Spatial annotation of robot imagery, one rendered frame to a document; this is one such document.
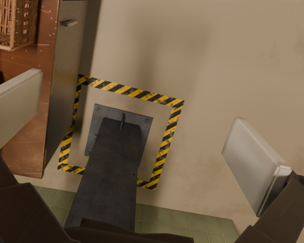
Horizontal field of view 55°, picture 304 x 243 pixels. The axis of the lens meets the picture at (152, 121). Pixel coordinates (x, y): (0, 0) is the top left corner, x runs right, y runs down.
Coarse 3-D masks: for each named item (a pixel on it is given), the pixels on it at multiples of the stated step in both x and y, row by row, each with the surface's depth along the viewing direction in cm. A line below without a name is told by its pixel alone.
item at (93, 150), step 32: (160, 96) 154; (96, 128) 159; (128, 128) 152; (64, 160) 167; (96, 160) 116; (128, 160) 123; (160, 160) 169; (96, 192) 98; (128, 192) 103; (128, 224) 88
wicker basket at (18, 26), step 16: (0, 0) 81; (16, 0) 68; (32, 0) 78; (0, 16) 82; (16, 16) 70; (32, 16) 81; (0, 32) 84; (16, 32) 71; (32, 32) 83; (0, 48) 71; (16, 48) 74
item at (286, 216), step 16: (288, 192) 12; (272, 208) 10; (288, 208) 11; (256, 224) 9; (272, 224) 9; (288, 224) 10; (240, 240) 7; (256, 240) 8; (272, 240) 8; (288, 240) 9
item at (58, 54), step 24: (48, 0) 82; (72, 0) 99; (48, 24) 84; (72, 24) 98; (24, 48) 87; (48, 48) 87; (72, 48) 114; (0, 72) 89; (48, 72) 90; (72, 72) 124; (48, 96) 93; (72, 96) 135; (48, 120) 97; (24, 144) 99; (48, 144) 107; (24, 168) 102
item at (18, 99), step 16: (16, 80) 15; (32, 80) 17; (0, 96) 13; (16, 96) 15; (32, 96) 17; (0, 112) 13; (16, 112) 15; (32, 112) 18; (0, 128) 14; (16, 128) 16; (0, 144) 14
